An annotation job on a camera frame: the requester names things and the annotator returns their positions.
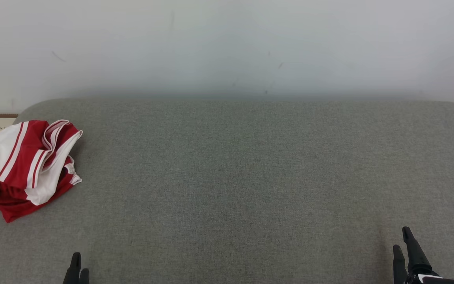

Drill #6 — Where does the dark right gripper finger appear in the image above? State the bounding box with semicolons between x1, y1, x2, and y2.
402;226;433;275
393;245;408;284

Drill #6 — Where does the red shorts white trim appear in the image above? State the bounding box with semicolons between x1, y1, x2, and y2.
0;156;82;224

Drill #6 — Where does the grey fabric sofa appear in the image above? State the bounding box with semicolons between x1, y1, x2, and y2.
0;98;454;284

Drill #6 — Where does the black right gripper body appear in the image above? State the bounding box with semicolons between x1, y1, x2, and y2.
406;270;454;284

